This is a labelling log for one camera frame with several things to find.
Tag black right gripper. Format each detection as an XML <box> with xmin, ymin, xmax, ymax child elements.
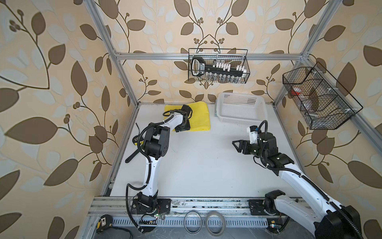
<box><xmin>233</xmin><ymin>139</ymin><xmax>267</xmax><ymax>160</ymax></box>

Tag yellow trousers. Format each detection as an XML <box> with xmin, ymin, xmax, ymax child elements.
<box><xmin>164</xmin><ymin>101</ymin><xmax>211</xmax><ymax>132</ymax></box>

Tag white plastic perforated basket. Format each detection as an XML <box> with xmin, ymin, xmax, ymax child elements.
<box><xmin>216</xmin><ymin>92</ymin><xmax>268</xmax><ymax>125</ymax></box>

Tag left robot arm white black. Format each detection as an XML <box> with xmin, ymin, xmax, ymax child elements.
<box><xmin>125</xmin><ymin>105</ymin><xmax>193</xmax><ymax>215</ymax></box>

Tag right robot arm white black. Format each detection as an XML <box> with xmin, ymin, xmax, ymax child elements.
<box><xmin>232</xmin><ymin>120</ymin><xmax>363</xmax><ymax>239</ymax></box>

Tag black tool with white sockets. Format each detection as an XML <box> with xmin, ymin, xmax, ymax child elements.
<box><xmin>189</xmin><ymin>57</ymin><xmax>248</xmax><ymax>77</ymax></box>

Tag yellow black tape measure table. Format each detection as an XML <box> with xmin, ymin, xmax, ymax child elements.
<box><xmin>132</xmin><ymin>123</ymin><xmax>144</xmax><ymax>146</ymax></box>

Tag red capped item in basket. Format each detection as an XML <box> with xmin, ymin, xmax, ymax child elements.
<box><xmin>290</xmin><ymin>87</ymin><xmax>302</xmax><ymax>97</ymax></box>

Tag black yellow tape measure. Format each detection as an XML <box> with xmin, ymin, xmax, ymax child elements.
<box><xmin>96</xmin><ymin>214</ymin><xmax>113</xmax><ymax>234</ymax></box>

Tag black wire basket back wall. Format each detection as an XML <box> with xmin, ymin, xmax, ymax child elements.
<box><xmin>188</xmin><ymin>48</ymin><xmax>251</xmax><ymax>84</ymax></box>

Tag black wire basket wall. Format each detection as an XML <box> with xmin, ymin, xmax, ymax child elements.
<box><xmin>283</xmin><ymin>62</ymin><xmax>363</xmax><ymax>130</ymax></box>
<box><xmin>188</xmin><ymin>48</ymin><xmax>251</xmax><ymax>84</ymax></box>

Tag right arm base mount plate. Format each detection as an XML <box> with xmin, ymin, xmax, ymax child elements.
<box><xmin>248</xmin><ymin>198</ymin><xmax>286</xmax><ymax>217</ymax></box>

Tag right tape roll ring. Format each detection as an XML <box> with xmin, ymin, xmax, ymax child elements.
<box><xmin>205</xmin><ymin>211</ymin><xmax>226</xmax><ymax>237</ymax></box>

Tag tape roll ring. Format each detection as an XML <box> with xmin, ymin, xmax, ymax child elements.
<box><xmin>182</xmin><ymin>211</ymin><xmax>203</xmax><ymax>235</ymax></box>
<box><xmin>205</xmin><ymin>211</ymin><xmax>226</xmax><ymax>237</ymax></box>

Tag aluminium front rail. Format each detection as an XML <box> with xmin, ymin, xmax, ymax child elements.
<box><xmin>88</xmin><ymin>197</ymin><xmax>309</xmax><ymax>229</ymax></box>

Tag left tape roll ring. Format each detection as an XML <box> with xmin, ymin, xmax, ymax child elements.
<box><xmin>182</xmin><ymin>211</ymin><xmax>203</xmax><ymax>235</ymax></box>

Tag black wire basket right wall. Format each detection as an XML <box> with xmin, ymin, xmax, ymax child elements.
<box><xmin>283</xmin><ymin>62</ymin><xmax>363</xmax><ymax>130</ymax></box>

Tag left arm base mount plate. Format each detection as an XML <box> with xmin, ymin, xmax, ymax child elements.
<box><xmin>130</xmin><ymin>198</ymin><xmax>172</xmax><ymax>215</ymax></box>

